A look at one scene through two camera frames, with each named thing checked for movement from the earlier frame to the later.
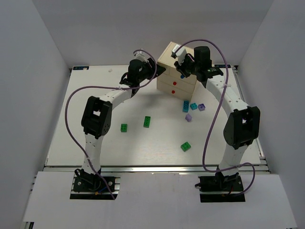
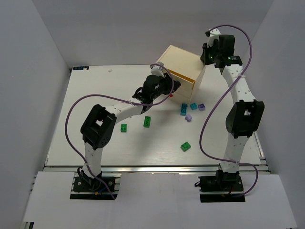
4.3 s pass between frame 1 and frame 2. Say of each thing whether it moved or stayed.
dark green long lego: stayed
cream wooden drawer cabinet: moved
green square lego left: stayed
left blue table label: stayed
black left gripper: moved
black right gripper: moved
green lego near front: stayed
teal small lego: stayed
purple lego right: stayed
